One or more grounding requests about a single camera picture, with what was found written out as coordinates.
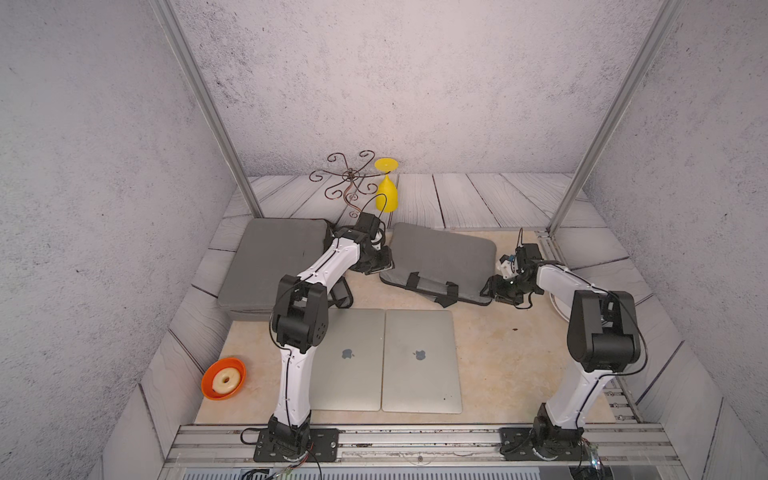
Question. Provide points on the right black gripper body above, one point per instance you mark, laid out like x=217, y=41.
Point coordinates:
x=510, y=290

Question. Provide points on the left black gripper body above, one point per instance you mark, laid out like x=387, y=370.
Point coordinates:
x=378, y=260

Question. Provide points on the grey zippered laptop bag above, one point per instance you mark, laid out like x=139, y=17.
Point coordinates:
x=269, y=250

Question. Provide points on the silver apple laptop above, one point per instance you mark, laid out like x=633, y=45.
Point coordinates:
x=348, y=365

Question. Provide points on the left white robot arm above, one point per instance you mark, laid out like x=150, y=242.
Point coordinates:
x=300, y=320

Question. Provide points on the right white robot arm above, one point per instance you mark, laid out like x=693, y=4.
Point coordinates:
x=603, y=339

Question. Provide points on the white plate green red rim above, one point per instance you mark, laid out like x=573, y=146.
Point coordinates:
x=562, y=308

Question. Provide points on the yellow plastic goblet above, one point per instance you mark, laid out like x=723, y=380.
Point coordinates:
x=387, y=193

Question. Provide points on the orange bowl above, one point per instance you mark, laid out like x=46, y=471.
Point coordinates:
x=206, y=382

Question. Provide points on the white donut in bowl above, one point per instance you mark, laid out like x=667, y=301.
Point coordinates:
x=226, y=381

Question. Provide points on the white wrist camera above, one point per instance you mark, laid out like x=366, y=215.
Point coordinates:
x=507, y=267

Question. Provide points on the copper wire jewelry stand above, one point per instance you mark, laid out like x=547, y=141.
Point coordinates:
x=353, y=185

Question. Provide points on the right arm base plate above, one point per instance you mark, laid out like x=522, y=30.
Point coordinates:
x=525, y=444

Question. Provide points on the left aluminium frame post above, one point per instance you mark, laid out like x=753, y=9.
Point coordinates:
x=176, y=38

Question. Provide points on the aluminium frame post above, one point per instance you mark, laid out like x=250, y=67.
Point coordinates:
x=654, y=40
x=176, y=38

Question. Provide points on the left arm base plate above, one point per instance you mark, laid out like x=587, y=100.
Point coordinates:
x=320, y=444

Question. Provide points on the front aluminium rail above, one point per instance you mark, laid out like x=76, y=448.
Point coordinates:
x=453, y=451

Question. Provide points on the right aluminium frame post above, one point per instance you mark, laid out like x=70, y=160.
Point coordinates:
x=654, y=40

